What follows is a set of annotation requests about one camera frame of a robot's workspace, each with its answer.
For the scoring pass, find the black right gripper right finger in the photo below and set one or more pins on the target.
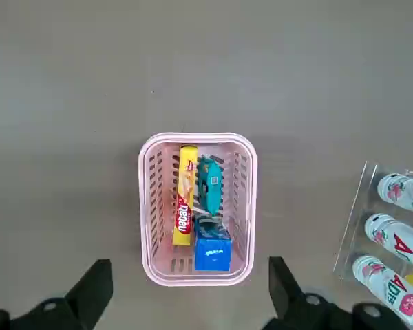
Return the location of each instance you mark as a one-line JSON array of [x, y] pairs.
[[285, 295]]

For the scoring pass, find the blue cookie box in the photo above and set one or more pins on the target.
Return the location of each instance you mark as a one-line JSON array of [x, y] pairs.
[[211, 256]]

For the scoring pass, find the white pink-capped milk bottle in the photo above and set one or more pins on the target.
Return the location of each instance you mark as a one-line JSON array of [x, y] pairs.
[[392, 237], [378, 282], [399, 192]]

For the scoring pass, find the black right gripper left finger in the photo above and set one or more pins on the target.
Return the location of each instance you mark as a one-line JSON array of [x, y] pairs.
[[86, 292]]

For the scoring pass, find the yellow wafer snack pack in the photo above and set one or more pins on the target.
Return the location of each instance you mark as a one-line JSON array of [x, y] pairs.
[[184, 192]]

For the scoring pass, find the teal snack packet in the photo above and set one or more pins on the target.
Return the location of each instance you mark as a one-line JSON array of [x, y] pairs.
[[210, 185]]

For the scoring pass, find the clear acrylic bottle shelf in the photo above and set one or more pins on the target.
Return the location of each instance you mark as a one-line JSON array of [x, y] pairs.
[[352, 227]]

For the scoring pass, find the pink plastic basket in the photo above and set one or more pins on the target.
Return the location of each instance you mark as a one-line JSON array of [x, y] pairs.
[[192, 279]]

